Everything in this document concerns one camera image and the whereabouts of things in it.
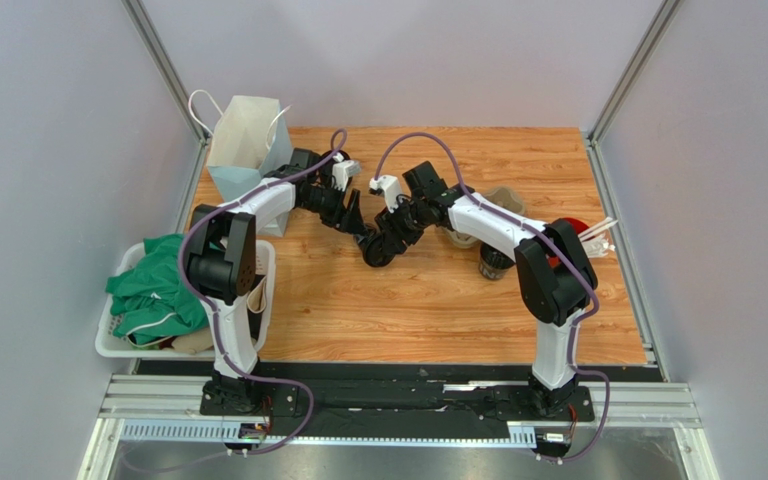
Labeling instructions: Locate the black cup lid stack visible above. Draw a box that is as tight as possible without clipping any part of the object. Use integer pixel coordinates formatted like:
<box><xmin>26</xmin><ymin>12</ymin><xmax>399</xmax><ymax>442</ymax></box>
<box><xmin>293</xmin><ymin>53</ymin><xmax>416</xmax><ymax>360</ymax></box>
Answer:
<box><xmin>331</xmin><ymin>151</ymin><xmax>361</xmax><ymax>183</ymax></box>

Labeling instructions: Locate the single black cup lid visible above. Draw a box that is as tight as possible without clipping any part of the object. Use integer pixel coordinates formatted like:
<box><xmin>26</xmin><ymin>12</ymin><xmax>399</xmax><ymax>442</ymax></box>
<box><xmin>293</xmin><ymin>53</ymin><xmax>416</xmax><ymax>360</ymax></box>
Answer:
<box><xmin>357</xmin><ymin>228</ymin><xmax>396</xmax><ymax>268</ymax></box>

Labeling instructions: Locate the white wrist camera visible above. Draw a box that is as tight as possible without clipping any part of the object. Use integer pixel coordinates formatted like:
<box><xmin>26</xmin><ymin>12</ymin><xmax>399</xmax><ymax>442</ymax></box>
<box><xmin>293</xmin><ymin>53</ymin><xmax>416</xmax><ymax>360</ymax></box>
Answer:
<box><xmin>331</xmin><ymin>150</ymin><xmax>361</xmax><ymax>192</ymax></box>
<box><xmin>369</xmin><ymin>175</ymin><xmax>403</xmax><ymax>212</ymax></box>

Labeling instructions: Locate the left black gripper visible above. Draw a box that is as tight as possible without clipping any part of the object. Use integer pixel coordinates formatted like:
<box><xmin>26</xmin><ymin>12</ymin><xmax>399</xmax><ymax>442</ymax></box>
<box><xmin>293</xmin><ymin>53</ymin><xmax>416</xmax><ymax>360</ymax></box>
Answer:
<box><xmin>301</xmin><ymin>184</ymin><xmax>369</xmax><ymax>240</ymax></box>

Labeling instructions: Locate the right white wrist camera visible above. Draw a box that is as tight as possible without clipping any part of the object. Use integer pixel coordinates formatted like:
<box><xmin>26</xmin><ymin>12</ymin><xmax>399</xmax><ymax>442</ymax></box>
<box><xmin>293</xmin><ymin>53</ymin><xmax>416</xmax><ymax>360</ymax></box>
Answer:
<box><xmin>369</xmin><ymin>175</ymin><xmax>403</xmax><ymax>212</ymax></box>

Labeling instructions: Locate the bottom pulp cup carrier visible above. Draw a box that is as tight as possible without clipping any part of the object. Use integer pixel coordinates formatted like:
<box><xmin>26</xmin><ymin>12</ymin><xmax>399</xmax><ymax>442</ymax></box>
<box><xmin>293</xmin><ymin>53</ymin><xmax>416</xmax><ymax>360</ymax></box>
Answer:
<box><xmin>443</xmin><ymin>186</ymin><xmax>533</xmax><ymax>255</ymax></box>

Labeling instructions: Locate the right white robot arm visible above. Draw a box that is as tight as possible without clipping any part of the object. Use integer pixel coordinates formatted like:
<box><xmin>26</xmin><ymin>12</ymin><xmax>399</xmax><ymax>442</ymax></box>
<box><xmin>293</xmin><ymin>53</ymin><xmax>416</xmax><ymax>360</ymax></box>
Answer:
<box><xmin>362</xmin><ymin>162</ymin><xmax>597</xmax><ymax>418</ymax></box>

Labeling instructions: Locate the white plastic basket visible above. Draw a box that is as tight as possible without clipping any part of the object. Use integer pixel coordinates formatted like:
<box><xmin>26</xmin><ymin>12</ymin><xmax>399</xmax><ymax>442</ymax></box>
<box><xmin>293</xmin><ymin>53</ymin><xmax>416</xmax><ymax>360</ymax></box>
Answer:
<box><xmin>94</xmin><ymin>240</ymin><xmax>277</xmax><ymax>360</ymax></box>

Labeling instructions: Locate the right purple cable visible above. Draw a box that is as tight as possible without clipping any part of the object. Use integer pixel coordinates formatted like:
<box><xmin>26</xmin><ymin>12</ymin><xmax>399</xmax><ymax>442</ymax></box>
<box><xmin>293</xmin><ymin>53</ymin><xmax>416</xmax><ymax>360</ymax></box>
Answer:
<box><xmin>373</xmin><ymin>131</ymin><xmax>613</xmax><ymax>464</ymax></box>

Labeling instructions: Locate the black paper cup stack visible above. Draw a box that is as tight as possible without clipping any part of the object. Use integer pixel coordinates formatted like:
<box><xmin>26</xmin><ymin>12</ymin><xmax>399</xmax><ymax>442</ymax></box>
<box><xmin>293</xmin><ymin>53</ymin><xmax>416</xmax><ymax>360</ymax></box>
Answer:
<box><xmin>478</xmin><ymin>243</ymin><xmax>516</xmax><ymax>281</ymax></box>

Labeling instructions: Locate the white paper bag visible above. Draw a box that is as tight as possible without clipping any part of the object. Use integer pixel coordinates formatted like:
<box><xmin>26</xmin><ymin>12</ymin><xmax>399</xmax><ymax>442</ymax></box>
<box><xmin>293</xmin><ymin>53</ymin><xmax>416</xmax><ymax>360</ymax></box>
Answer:
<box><xmin>187</xmin><ymin>89</ymin><xmax>293</xmax><ymax>202</ymax></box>

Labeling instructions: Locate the purple cable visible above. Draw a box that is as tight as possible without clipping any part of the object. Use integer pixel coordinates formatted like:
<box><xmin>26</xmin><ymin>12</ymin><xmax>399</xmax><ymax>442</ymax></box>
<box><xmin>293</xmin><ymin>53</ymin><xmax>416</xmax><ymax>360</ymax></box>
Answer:
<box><xmin>177</xmin><ymin>128</ymin><xmax>349</xmax><ymax>457</ymax></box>
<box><xmin>373</xmin><ymin>131</ymin><xmax>613</xmax><ymax>464</ymax></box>

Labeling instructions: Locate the beige cloth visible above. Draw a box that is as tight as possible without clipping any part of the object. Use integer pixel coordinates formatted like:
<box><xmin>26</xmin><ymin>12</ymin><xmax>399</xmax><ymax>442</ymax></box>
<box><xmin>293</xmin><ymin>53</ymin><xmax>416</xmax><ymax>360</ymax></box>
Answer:
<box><xmin>170</xmin><ymin>274</ymin><xmax>267</xmax><ymax>355</ymax></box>

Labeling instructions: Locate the green cloth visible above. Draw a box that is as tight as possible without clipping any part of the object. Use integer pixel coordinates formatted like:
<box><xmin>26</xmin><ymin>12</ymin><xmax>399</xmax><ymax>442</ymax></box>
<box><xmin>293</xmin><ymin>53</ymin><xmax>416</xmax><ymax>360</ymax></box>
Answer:
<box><xmin>106</xmin><ymin>234</ymin><xmax>208</xmax><ymax>347</ymax></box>

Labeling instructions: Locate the red straw holder cup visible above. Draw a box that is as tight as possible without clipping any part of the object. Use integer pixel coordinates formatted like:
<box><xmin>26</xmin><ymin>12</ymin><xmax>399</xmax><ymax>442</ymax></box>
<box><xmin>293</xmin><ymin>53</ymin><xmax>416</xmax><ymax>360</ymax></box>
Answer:
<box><xmin>563</xmin><ymin>217</ymin><xmax>589</xmax><ymax>235</ymax></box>

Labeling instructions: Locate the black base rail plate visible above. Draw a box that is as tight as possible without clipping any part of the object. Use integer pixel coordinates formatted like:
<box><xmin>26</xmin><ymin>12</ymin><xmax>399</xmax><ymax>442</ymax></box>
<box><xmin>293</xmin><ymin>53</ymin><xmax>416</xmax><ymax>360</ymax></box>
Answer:
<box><xmin>200</xmin><ymin>362</ymin><xmax>599</xmax><ymax>440</ymax></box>

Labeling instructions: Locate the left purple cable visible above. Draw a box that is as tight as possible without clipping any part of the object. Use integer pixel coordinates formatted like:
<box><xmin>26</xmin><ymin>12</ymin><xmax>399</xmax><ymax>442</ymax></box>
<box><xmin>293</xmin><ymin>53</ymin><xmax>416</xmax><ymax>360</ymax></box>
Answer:
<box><xmin>177</xmin><ymin>128</ymin><xmax>349</xmax><ymax>457</ymax></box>

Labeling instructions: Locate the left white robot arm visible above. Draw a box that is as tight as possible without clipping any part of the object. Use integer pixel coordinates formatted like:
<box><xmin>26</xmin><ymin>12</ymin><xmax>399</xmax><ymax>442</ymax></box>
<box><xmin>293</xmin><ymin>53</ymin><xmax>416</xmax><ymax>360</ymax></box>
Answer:
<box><xmin>179</xmin><ymin>149</ymin><xmax>372</xmax><ymax>409</ymax></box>

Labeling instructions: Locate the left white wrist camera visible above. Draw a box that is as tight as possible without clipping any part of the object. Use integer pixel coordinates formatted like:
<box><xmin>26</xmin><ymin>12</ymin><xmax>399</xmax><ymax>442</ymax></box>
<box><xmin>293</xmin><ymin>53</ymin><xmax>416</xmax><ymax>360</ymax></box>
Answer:
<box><xmin>331</xmin><ymin>150</ymin><xmax>361</xmax><ymax>192</ymax></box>

